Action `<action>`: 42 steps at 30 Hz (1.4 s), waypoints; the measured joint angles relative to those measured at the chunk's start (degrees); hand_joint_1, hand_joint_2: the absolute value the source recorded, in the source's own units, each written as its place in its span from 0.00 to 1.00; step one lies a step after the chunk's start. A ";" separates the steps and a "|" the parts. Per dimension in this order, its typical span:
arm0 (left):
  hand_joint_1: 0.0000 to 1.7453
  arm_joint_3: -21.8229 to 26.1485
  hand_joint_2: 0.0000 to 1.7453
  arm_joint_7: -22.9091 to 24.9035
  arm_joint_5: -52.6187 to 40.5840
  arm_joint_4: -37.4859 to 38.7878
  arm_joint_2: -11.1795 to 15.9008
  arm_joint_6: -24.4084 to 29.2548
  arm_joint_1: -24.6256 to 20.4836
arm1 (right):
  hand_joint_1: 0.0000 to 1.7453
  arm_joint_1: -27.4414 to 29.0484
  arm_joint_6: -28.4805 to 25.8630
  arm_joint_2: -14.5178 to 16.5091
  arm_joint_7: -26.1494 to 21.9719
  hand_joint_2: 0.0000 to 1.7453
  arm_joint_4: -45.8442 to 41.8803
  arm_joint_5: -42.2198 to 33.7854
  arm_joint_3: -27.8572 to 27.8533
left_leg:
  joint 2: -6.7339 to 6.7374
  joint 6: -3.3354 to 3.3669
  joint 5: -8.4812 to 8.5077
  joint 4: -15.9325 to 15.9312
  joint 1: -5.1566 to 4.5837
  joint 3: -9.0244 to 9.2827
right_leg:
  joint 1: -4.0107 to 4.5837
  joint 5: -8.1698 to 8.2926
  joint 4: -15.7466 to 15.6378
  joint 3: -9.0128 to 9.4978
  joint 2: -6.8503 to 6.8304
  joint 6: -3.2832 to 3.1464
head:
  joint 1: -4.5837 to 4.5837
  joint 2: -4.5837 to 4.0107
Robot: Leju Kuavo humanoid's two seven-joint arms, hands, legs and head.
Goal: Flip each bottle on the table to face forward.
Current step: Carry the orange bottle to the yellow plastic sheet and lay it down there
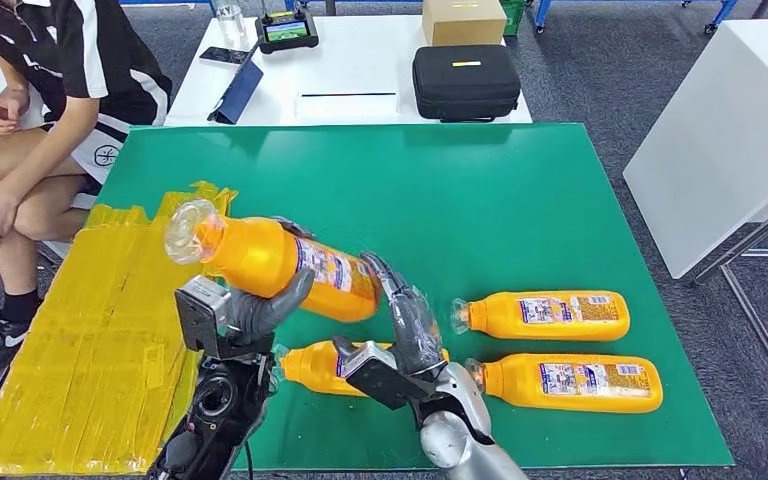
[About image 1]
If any blue metal cart frame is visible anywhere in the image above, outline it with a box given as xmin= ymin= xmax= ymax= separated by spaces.
xmin=534 ymin=0 xmax=740 ymax=34

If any clear drinking glass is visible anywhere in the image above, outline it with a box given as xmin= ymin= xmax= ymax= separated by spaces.
xmin=214 ymin=0 xmax=247 ymax=41

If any blue metal rack beam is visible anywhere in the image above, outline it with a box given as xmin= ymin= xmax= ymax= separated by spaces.
xmin=118 ymin=0 xmax=425 ymax=8

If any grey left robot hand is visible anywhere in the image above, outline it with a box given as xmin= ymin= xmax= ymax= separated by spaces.
xmin=228 ymin=215 xmax=317 ymax=340

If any dark blue tablet folder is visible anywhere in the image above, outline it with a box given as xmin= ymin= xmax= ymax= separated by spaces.
xmin=208 ymin=44 xmax=265 ymax=126

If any yellow taped plastic sheet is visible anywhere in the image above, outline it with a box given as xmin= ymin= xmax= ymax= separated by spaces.
xmin=0 ymin=180 xmax=240 ymax=478

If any person's right hand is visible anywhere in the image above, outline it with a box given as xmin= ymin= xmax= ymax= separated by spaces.
xmin=0 ymin=86 xmax=31 ymax=136

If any white side table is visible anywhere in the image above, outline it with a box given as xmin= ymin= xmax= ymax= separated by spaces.
xmin=623 ymin=19 xmax=768 ymax=280

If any green table mat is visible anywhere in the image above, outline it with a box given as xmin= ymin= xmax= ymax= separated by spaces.
xmin=95 ymin=123 xmax=735 ymax=470

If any brown cardboard box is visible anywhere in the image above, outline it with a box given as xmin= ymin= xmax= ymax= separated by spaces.
xmin=421 ymin=0 xmax=509 ymax=48

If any black smartphone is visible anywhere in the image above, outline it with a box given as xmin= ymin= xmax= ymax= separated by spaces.
xmin=198 ymin=46 xmax=251 ymax=66

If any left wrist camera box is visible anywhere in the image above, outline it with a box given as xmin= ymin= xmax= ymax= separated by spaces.
xmin=173 ymin=274 xmax=233 ymax=359

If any black controller with screen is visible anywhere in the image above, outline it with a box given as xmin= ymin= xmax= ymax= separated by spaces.
xmin=254 ymin=0 xmax=320 ymax=56

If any person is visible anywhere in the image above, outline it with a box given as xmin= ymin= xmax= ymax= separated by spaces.
xmin=0 ymin=0 xmax=173 ymax=386

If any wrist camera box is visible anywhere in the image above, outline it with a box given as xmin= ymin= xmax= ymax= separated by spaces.
xmin=173 ymin=274 xmax=233 ymax=359
xmin=344 ymin=341 xmax=425 ymax=412

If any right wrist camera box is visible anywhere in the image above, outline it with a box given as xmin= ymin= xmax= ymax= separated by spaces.
xmin=344 ymin=341 xmax=425 ymax=412

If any green plastic crate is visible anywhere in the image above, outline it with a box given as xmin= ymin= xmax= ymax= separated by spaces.
xmin=499 ymin=0 xmax=528 ymax=34

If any white desk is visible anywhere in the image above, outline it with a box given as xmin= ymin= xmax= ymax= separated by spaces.
xmin=165 ymin=14 xmax=534 ymax=127

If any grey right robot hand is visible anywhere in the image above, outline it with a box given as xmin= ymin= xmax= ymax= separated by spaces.
xmin=330 ymin=251 xmax=448 ymax=377

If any black zip case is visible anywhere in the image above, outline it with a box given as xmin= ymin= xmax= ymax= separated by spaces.
xmin=412 ymin=44 xmax=522 ymax=124

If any orange detergent bottle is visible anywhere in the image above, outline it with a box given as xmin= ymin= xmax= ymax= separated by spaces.
xmin=463 ymin=352 xmax=665 ymax=415
xmin=271 ymin=341 xmax=452 ymax=399
xmin=450 ymin=290 xmax=631 ymax=343
xmin=163 ymin=198 xmax=384 ymax=325

